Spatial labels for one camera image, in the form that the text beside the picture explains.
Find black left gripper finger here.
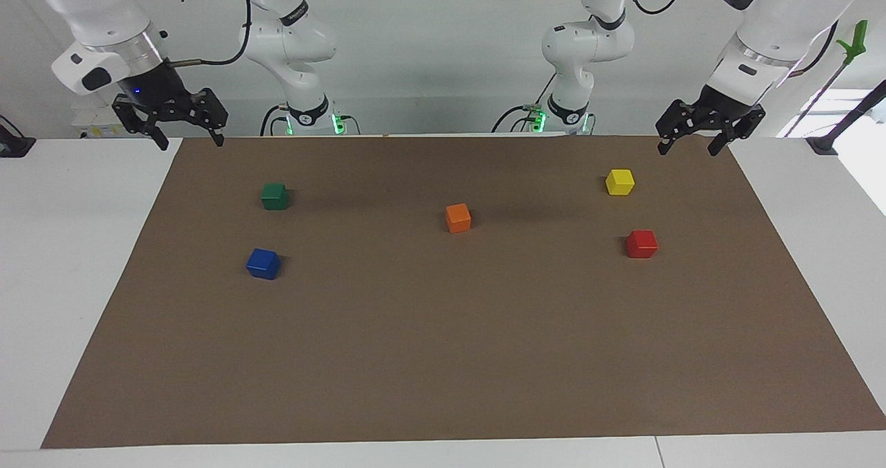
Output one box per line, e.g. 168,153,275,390
656,100,700,156
707,105,766,157

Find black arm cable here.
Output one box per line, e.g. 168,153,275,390
620,0,840,79
166,0,252,67

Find yellow wooden block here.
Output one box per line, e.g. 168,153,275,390
605,169,635,197

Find blue wooden block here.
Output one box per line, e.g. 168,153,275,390
246,248,282,280

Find red wooden block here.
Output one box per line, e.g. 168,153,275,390
625,230,658,259

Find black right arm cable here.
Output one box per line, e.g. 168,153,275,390
166,0,252,67

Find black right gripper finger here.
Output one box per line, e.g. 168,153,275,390
186,89,229,147
113,100,171,152

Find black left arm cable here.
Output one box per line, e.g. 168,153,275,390
620,0,840,79

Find brown table mat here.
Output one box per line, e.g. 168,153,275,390
40,134,886,449

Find green-tipped thin pole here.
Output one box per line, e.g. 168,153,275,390
784,19,869,138

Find orange wooden block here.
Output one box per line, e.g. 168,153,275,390
445,203,472,234

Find black left base cable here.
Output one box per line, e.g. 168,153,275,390
491,73,557,134

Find black right base cable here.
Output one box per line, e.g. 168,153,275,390
260,104,289,137

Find black base cable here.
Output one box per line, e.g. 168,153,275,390
260,104,289,137
491,73,557,134

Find black table clamp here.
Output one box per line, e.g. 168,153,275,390
0,115,37,159

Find white box yellow labels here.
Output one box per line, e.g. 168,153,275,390
71,101,139,141

